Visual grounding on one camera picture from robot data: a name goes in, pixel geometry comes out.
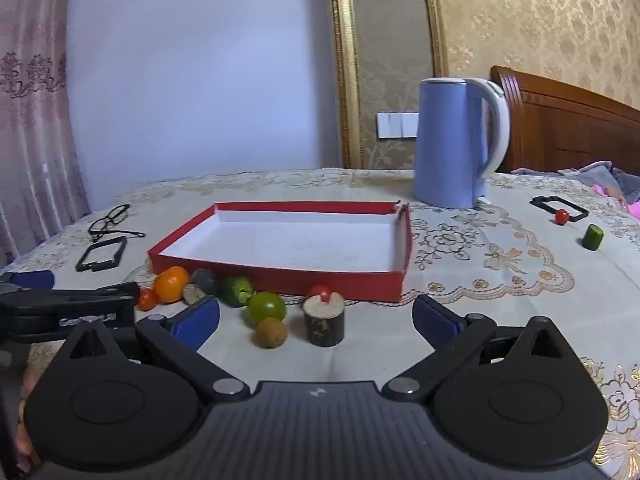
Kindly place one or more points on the brown kiwi fruit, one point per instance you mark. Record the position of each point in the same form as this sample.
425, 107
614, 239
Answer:
271, 333

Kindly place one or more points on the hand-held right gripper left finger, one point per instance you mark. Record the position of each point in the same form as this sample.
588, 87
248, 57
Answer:
196, 322

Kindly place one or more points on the tiny red cherry tomato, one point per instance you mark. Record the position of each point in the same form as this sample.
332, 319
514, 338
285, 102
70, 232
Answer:
147, 300

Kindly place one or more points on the white wall switch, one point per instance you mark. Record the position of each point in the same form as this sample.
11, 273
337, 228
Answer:
397, 125

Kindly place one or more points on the black rectangular plastic frame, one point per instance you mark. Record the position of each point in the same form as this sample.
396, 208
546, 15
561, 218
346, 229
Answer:
87, 263
542, 205

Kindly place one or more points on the gold wall moulding frame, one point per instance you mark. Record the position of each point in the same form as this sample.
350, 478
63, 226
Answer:
346, 60

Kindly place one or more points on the orange tangerine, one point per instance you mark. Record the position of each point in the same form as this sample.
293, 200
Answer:
171, 284

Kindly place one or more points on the purple grey blanket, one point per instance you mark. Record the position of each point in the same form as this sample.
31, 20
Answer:
600, 175

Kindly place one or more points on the dark cylinder wood top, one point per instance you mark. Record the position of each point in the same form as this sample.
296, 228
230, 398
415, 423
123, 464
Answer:
325, 325

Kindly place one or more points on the blue electric kettle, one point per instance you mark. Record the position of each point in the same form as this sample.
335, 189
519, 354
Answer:
450, 150

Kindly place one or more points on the short green cucumber piece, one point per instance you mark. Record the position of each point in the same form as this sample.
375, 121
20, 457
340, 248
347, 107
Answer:
592, 237

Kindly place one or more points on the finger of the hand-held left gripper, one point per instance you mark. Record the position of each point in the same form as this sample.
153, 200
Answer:
75, 305
30, 279

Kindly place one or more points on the pink patterned curtain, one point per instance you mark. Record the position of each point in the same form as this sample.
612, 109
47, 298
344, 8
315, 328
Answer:
35, 110

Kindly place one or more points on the brown wooden headboard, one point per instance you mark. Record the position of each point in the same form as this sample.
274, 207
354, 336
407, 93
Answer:
565, 120

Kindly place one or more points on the red shallow cardboard box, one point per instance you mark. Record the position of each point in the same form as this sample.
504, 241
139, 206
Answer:
280, 277

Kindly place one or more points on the black eyeglasses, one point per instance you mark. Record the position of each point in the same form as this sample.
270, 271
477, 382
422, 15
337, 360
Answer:
107, 220

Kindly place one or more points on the small red cherry tomato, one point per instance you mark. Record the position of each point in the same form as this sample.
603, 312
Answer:
561, 216

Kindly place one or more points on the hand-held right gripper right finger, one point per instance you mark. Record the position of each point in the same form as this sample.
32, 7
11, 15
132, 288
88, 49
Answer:
434, 321

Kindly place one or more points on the green round fruit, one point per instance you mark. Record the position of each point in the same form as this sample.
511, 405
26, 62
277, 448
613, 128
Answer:
265, 306

